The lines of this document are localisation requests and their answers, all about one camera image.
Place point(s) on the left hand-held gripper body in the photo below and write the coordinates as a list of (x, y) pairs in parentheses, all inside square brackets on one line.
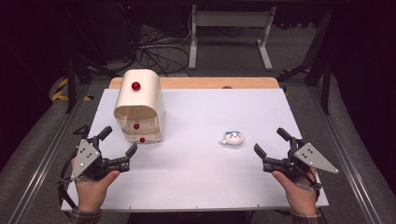
[(85, 157)]

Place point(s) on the clear drawer with red knob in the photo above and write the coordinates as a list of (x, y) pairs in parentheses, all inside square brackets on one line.
[(146, 125), (151, 137)]

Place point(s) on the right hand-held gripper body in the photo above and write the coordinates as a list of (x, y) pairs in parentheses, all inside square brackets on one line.
[(306, 157)]

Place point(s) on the black metal stand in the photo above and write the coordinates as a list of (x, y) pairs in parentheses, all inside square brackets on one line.
[(323, 71), (73, 81)]

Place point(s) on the white and blue plush toy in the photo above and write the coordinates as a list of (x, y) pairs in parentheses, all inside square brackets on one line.
[(233, 138)]

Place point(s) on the wooden table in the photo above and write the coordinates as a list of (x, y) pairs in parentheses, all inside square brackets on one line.
[(199, 82)]

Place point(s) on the person's right hand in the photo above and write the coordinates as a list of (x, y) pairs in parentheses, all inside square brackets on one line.
[(299, 194)]

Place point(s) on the person's left hand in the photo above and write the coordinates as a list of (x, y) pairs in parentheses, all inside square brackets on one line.
[(93, 193)]

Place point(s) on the white metal stand frame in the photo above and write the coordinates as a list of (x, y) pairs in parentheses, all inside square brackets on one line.
[(229, 19)]

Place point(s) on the aluminium rail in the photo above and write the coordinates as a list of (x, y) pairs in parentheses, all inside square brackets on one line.
[(345, 161), (40, 168)]

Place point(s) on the cream drawer cabinet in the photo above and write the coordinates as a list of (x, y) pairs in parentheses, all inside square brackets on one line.
[(143, 93)]

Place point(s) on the black triangular bracket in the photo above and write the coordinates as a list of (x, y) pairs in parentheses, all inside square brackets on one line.
[(81, 130)]

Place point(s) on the black computer box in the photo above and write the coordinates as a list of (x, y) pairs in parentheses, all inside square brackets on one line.
[(121, 28)]

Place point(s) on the white board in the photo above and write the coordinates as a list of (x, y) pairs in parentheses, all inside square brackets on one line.
[(193, 174)]

